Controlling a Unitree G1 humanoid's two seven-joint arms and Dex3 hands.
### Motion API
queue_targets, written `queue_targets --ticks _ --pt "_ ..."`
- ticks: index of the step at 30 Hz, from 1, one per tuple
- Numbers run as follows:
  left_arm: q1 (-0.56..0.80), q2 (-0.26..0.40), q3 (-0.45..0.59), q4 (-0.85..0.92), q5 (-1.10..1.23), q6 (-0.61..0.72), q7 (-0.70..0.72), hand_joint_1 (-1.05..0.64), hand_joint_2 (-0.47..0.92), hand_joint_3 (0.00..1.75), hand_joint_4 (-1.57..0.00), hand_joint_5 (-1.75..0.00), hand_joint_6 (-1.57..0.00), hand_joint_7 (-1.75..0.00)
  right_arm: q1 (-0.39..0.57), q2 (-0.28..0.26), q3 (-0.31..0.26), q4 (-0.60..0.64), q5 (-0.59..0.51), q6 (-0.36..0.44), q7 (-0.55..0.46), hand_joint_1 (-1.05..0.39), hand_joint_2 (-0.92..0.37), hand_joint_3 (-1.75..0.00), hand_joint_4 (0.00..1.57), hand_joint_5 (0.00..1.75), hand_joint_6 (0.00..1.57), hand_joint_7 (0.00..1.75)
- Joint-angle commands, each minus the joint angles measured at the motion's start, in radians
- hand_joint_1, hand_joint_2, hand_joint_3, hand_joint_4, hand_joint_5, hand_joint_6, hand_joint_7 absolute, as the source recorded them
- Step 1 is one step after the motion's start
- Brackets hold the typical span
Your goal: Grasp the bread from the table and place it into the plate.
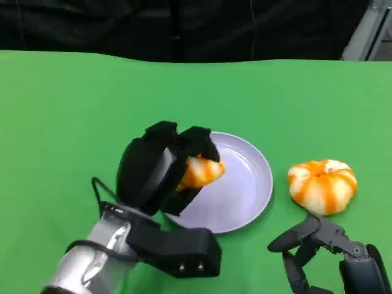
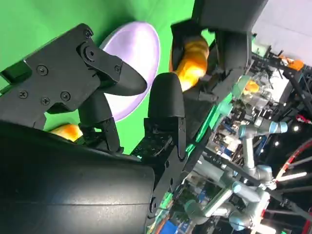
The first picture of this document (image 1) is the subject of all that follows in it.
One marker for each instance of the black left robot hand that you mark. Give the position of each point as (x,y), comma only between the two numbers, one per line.
(159,171)

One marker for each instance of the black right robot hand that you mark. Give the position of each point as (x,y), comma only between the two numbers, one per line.
(330,248)

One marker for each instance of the orange white toy bread roll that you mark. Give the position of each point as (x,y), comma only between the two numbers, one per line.
(200,173)
(322,185)

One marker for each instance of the lilac plate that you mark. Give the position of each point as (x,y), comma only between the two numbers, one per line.
(232,193)

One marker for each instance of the green cloth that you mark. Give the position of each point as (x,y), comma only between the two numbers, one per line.
(196,101)

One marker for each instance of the black backdrop curtain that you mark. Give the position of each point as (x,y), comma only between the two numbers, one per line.
(171,27)

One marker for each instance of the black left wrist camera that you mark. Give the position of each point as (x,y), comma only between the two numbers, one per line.
(180,248)

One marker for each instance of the grey metal frame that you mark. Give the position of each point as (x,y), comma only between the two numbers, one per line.
(369,33)

